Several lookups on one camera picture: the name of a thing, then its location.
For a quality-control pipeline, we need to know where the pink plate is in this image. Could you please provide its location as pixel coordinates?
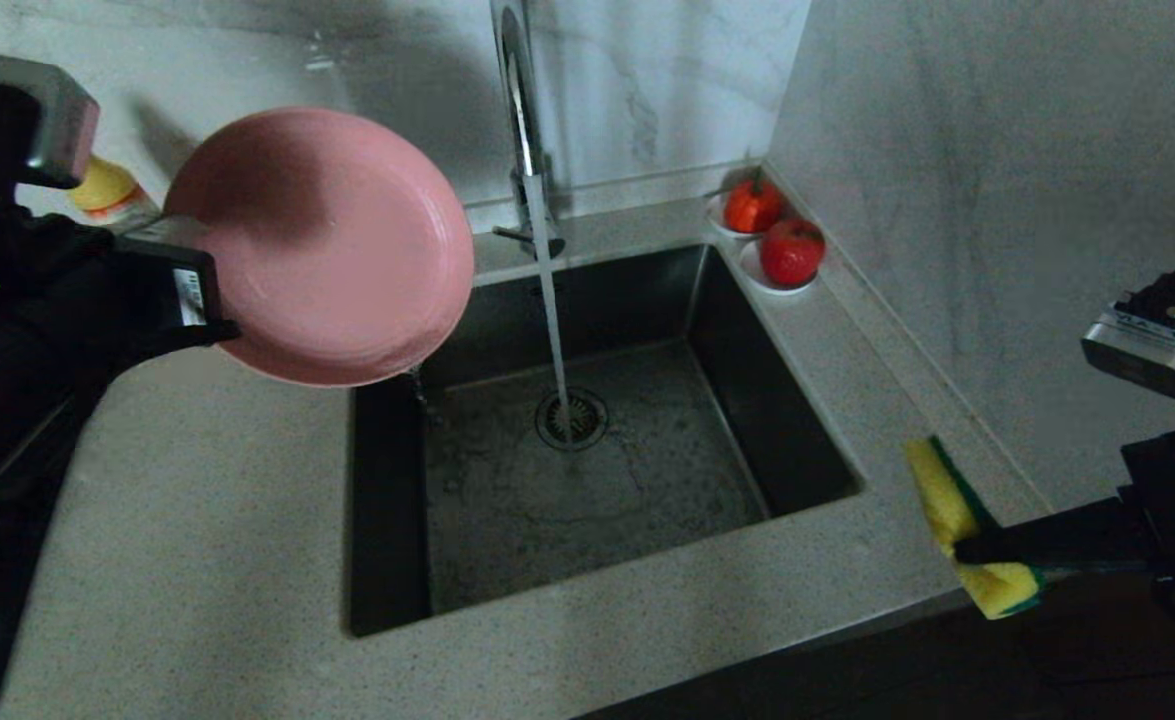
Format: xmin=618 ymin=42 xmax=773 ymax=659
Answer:
xmin=162 ymin=107 xmax=476 ymax=388

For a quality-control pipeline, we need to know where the red apple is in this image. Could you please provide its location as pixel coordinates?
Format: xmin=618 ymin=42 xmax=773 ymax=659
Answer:
xmin=759 ymin=218 xmax=827 ymax=288

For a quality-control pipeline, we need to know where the stainless steel sink basin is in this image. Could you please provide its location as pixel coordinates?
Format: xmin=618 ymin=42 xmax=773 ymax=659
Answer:
xmin=345 ymin=243 xmax=861 ymax=638

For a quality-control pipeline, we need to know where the round metal drain strainer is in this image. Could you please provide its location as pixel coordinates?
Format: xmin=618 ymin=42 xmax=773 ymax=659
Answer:
xmin=534 ymin=389 xmax=609 ymax=452

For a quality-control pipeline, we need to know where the green and yellow sponge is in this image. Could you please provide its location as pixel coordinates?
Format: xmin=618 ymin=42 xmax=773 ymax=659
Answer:
xmin=904 ymin=437 xmax=1045 ymax=621

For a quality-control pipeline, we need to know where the orange-red tomato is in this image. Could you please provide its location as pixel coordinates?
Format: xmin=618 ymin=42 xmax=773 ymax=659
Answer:
xmin=724 ymin=170 xmax=784 ymax=234

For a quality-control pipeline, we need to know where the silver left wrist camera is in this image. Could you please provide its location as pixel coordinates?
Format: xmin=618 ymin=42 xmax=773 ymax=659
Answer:
xmin=0 ymin=50 xmax=101 ymax=189

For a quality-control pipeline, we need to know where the chrome faucet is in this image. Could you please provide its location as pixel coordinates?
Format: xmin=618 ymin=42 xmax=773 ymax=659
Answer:
xmin=492 ymin=0 xmax=566 ymax=259

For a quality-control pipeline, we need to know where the orange detergent bottle yellow cap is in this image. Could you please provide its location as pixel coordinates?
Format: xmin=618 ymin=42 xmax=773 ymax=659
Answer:
xmin=69 ymin=155 xmax=163 ymax=233

